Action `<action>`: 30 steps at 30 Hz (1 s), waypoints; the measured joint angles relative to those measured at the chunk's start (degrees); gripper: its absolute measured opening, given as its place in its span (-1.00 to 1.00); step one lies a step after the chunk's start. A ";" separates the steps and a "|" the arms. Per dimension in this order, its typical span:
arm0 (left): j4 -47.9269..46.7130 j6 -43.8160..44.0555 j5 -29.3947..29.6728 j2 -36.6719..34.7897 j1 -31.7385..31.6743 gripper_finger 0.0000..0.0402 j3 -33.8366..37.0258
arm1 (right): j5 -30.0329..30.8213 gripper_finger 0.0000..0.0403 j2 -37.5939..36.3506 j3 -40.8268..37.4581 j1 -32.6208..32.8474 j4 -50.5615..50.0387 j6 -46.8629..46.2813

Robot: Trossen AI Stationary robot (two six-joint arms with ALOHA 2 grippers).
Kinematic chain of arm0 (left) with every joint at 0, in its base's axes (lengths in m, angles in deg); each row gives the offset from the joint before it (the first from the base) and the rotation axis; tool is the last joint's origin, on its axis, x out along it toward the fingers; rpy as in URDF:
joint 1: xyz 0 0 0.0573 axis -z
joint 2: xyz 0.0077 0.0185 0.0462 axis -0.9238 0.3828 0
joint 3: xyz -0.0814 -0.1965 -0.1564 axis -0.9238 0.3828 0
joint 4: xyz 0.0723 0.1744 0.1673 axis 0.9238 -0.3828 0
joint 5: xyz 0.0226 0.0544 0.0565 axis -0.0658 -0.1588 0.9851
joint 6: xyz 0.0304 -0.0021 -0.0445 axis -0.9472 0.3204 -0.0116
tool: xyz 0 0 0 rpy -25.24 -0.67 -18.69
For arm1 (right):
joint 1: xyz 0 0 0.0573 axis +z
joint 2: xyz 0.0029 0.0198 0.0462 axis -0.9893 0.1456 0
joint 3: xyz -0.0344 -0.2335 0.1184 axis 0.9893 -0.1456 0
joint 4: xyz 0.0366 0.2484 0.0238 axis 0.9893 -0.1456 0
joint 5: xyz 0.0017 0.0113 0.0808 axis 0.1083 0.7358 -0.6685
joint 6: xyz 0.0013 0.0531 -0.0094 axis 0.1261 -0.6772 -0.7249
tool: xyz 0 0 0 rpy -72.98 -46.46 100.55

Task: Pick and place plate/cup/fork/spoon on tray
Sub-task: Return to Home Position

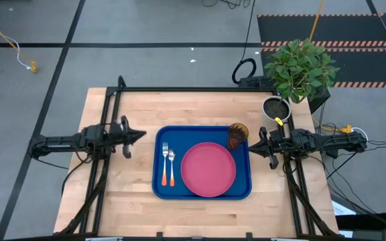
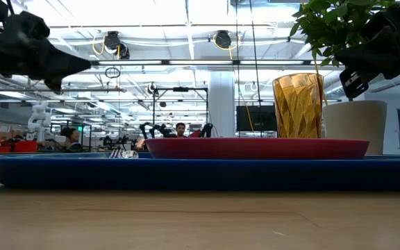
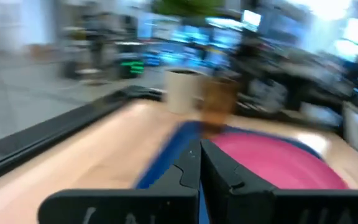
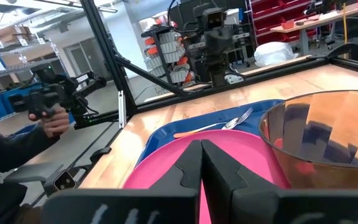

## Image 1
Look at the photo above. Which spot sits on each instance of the blue plastic tray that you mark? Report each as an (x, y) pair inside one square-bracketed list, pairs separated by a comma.
[(166, 134)]

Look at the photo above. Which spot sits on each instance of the white plant pot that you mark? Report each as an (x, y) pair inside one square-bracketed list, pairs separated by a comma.
[(275, 108)]

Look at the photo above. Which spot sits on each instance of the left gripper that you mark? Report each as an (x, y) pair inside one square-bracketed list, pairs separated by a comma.
[(119, 135)]

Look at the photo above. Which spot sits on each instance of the green leafy plant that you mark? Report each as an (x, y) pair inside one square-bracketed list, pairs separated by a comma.
[(300, 67)]

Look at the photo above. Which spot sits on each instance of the black box under plant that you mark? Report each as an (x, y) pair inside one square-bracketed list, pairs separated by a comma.
[(253, 82)]

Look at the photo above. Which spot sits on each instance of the pink round plate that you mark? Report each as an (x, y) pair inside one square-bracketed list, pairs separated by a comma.
[(208, 170)]

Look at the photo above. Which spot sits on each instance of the yellow plant tag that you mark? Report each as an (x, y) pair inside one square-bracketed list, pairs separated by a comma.
[(279, 121)]

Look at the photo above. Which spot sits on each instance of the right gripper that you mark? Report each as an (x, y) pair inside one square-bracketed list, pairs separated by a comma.
[(275, 144)]

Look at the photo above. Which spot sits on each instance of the white paper sheet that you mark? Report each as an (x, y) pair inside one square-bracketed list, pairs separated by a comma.
[(342, 209)]

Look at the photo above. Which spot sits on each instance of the amber plastic cup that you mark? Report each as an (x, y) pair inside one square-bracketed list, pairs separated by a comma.
[(237, 135)]

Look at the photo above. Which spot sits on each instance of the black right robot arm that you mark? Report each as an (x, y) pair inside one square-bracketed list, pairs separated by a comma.
[(330, 142)]

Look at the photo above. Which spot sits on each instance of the black orange-striped floor mat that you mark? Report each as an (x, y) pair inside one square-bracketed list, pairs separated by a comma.
[(347, 28)]

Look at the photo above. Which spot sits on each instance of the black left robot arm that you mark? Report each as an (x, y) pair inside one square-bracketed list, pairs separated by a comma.
[(69, 142)]

